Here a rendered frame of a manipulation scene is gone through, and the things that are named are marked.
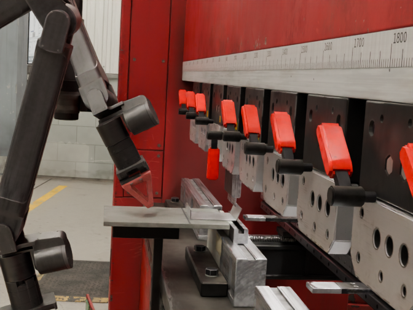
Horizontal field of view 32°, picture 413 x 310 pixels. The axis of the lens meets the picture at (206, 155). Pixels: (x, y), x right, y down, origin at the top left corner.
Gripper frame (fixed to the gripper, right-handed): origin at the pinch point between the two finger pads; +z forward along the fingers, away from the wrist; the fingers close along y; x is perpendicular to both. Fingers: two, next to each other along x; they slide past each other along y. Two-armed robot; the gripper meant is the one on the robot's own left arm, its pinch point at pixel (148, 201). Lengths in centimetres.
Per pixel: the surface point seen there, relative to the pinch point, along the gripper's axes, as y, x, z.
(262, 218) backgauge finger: -2.5, -20.7, 14.3
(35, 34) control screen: 123, 15, -52
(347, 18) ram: -82, -30, -24
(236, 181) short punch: -4.7, -18.8, 3.9
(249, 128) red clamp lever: -52, -20, -13
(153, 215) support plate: -1.3, 0.4, 3.1
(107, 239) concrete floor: 401, 60, 92
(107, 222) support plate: -9.0, 8.9, -1.6
